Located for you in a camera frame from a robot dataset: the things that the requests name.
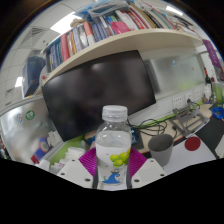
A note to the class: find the clear plastic water bottle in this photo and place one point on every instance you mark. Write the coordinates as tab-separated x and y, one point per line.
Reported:
113	146

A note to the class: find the dark wine bottle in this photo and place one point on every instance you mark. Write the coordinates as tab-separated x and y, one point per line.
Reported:
207	77

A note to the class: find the purple hanging banner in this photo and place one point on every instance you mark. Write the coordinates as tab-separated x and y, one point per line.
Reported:
212	55

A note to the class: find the grey ribbed cup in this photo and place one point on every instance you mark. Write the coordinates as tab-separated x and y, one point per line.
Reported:
161	150

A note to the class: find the dark blue box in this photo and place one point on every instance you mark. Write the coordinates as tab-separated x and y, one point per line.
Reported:
32	76

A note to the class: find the black desk mat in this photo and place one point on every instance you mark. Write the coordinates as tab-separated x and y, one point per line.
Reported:
210	131

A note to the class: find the black computer monitor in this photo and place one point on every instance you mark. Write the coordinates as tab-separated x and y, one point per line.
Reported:
96	93

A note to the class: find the shelf unit with books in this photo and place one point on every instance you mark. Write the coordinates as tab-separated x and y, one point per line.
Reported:
126	40

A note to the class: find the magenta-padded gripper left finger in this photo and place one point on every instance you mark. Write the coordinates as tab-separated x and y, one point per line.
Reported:
87	160

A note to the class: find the grey metal laptop stand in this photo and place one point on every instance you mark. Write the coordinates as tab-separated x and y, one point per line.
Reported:
190	118

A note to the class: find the flat round red coaster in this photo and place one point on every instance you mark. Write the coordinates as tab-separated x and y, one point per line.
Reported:
193	143

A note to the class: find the white wall socket panel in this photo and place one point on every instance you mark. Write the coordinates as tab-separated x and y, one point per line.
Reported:
186	98

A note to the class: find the ceiling light panels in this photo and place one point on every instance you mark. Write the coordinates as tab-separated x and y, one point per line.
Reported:
65	23

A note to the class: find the small blue device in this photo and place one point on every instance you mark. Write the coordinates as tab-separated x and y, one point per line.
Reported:
135	133

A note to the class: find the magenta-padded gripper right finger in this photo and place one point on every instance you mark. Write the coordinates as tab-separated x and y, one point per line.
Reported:
136	161

